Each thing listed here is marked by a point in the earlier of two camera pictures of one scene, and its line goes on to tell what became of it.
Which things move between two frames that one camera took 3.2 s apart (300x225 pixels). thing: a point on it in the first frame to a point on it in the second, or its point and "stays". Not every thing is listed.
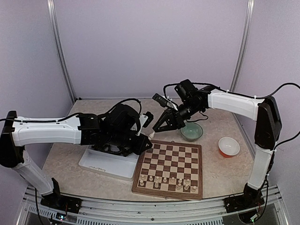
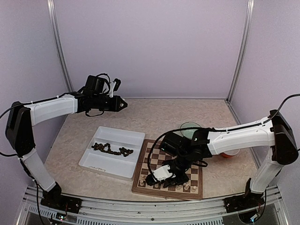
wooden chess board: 170,168 stays
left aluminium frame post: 51,8 stays
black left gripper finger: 146,143 to 121,103
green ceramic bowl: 192,131 stays
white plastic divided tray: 109,163 stays
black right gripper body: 179,119 to 184,179
